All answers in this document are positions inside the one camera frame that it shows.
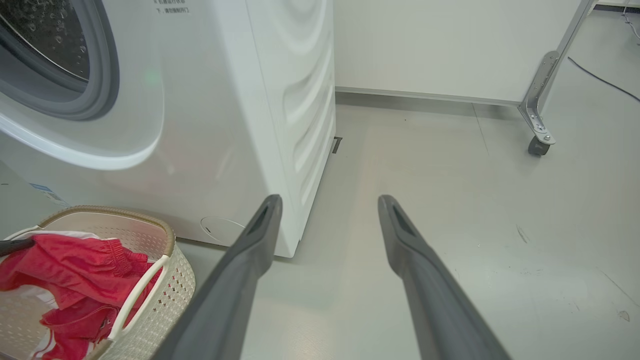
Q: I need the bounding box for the red and white garment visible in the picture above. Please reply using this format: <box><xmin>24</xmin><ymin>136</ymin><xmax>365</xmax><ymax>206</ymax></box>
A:
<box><xmin>0</xmin><ymin>234</ymin><xmax>163</xmax><ymax>360</ymax></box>

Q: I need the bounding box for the cream perforated basket brown rim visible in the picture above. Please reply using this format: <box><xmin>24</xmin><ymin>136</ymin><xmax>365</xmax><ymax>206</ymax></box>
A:
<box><xmin>0</xmin><ymin>205</ymin><xmax>197</xmax><ymax>360</ymax></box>

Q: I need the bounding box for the white partition board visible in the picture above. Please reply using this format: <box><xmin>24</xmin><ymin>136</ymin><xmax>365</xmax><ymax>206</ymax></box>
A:
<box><xmin>334</xmin><ymin>0</ymin><xmax>583</xmax><ymax>107</ymax></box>

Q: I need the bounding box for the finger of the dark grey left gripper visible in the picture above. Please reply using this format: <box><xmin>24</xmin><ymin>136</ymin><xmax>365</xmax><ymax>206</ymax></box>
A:
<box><xmin>0</xmin><ymin>238</ymin><xmax>36</xmax><ymax>258</ymax></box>

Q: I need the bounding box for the black floor cable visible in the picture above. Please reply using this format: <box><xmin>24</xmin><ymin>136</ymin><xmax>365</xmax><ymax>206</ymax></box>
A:
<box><xmin>567</xmin><ymin>56</ymin><xmax>640</xmax><ymax>103</ymax></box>

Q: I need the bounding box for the steel washing machine drum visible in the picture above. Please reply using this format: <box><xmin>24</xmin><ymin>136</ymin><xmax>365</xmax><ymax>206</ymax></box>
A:
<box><xmin>0</xmin><ymin>0</ymin><xmax>91</xmax><ymax>83</ymax></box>

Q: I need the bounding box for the silver metal partition leg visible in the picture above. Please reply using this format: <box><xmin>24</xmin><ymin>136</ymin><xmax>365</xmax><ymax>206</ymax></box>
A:
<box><xmin>517</xmin><ymin>0</ymin><xmax>598</xmax><ymax>146</ymax></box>

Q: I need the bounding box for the white front-load washing machine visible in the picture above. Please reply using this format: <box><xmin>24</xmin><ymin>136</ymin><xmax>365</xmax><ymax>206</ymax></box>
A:
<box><xmin>0</xmin><ymin>0</ymin><xmax>337</xmax><ymax>258</ymax></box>

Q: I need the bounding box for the round white filter flap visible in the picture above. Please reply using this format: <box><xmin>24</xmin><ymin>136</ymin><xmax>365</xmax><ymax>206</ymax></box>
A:
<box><xmin>200</xmin><ymin>216</ymin><xmax>246</xmax><ymax>247</ymax></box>

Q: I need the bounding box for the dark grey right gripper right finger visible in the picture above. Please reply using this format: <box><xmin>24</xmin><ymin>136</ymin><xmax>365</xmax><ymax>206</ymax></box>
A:
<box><xmin>377</xmin><ymin>195</ymin><xmax>511</xmax><ymax>360</ymax></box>

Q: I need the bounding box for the blue energy label sticker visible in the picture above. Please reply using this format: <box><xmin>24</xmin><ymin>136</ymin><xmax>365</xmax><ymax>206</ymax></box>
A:
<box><xmin>29</xmin><ymin>182</ymin><xmax>68</xmax><ymax>207</ymax></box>

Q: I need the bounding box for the grey rubber door gasket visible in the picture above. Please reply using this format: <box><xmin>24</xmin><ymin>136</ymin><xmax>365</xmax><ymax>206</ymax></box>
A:
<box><xmin>0</xmin><ymin>0</ymin><xmax>120</xmax><ymax>121</ymax></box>

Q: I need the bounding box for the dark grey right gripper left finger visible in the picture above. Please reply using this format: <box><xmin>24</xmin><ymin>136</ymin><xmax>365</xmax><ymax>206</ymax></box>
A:
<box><xmin>152</xmin><ymin>195</ymin><xmax>283</xmax><ymax>360</ymax></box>

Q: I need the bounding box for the black caster wheel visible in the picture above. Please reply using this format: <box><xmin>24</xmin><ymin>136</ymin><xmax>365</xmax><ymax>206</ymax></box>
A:
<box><xmin>528</xmin><ymin>136</ymin><xmax>551</xmax><ymax>157</ymax></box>

